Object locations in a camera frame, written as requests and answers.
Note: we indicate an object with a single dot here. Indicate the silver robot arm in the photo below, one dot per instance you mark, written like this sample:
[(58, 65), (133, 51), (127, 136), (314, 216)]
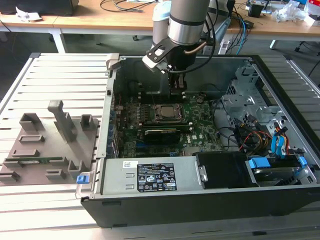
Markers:
[(185, 27)]

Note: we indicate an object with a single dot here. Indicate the CPU socket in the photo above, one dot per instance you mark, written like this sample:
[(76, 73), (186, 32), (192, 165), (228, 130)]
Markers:
[(155, 119)]

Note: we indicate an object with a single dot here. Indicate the round coin battery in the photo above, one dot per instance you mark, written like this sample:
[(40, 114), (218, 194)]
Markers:
[(199, 100)]

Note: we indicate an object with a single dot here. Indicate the white power adapter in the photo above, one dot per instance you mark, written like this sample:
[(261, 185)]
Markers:
[(224, 47)]

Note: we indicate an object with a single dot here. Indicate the black RAM slot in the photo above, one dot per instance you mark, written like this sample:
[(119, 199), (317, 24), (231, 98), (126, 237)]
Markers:
[(167, 128), (165, 123)]

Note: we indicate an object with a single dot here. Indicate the grey plastic case latch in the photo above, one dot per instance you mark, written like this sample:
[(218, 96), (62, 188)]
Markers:
[(112, 61)]

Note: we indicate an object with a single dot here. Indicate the metal drive cage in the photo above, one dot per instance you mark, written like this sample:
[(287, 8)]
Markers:
[(240, 102)]

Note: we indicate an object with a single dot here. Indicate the green motherboard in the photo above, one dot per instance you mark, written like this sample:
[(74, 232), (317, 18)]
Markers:
[(200, 130)]

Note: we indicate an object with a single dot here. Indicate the black graphics card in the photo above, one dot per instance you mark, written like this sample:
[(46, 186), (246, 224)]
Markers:
[(162, 137)]

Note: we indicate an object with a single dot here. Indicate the small black container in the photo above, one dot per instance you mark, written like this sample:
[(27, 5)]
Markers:
[(255, 11)]

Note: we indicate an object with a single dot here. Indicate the wooden desk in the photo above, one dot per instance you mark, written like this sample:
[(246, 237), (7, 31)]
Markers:
[(275, 27), (75, 20)]

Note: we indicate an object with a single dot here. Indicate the clear plastic bags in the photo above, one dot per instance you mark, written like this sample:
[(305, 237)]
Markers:
[(287, 12)]

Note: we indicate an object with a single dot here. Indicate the black plastic shroud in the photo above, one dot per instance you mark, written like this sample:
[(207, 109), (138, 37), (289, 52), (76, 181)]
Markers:
[(225, 170)]

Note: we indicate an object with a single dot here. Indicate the hard disk in blue carrier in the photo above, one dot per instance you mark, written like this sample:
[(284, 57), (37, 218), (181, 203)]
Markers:
[(260, 163)]

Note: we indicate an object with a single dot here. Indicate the grey power supply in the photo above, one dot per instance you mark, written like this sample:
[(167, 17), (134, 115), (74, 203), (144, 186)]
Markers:
[(117, 175)]

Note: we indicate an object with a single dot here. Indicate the red white box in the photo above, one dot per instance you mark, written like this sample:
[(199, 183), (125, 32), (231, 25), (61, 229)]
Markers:
[(313, 20)]

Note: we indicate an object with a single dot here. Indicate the black table corner cap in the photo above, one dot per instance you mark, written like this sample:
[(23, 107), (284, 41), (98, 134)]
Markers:
[(35, 55)]

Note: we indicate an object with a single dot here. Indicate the black PC case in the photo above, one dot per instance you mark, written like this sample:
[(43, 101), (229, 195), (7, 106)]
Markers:
[(175, 210)]

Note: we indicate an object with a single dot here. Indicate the grey parts rack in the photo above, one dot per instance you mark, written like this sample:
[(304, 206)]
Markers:
[(62, 155)]

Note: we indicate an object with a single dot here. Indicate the black equipment box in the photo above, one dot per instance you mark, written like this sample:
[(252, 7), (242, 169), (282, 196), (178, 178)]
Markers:
[(37, 6)]

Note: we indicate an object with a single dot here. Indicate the blue case latch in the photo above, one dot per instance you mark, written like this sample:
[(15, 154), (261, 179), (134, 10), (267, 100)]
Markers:
[(82, 180)]

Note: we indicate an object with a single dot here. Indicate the crumpled white paper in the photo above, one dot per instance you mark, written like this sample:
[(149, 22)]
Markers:
[(25, 15)]

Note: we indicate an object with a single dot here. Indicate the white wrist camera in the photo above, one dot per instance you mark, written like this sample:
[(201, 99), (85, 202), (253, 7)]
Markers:
[(150, 62)]

